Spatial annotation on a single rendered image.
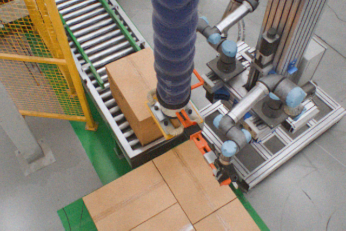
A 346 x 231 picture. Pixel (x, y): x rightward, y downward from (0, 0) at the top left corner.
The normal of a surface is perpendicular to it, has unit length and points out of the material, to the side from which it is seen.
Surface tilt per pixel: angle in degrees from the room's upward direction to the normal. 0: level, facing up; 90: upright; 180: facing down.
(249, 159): 0
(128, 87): 0
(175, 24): 104
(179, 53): 72
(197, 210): 0
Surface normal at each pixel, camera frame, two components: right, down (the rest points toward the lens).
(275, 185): 0.00, -0.55
